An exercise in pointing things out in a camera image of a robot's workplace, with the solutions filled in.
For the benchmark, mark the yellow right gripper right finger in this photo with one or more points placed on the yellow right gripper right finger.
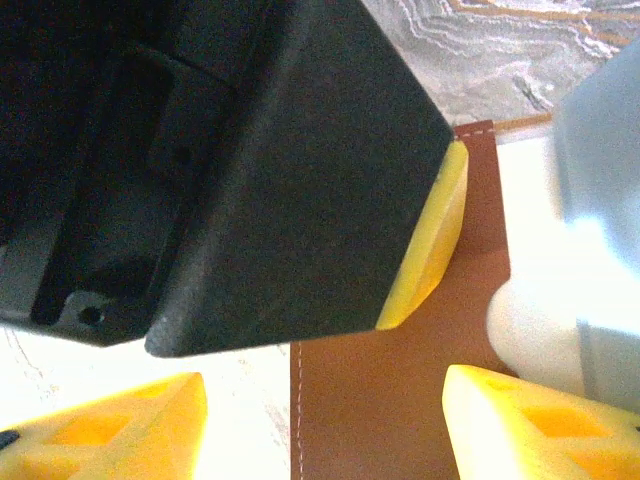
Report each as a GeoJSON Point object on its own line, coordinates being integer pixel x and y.
{"type": "Point", "coordinates": [500, 430]}

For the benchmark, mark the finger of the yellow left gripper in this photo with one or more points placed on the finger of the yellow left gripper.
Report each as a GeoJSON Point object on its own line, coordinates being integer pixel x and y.
{"type": "Point", "coordinates": [430, 240]}

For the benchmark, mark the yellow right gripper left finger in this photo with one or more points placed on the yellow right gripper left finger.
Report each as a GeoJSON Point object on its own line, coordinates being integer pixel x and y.
{"type": "Point", "coordinates": [125, 440]}

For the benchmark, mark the orange-edged blue pouch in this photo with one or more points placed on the orange-edged blue pouch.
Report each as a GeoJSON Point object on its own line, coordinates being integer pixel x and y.
{"type": "Point", "coordinates": [380, 400]}

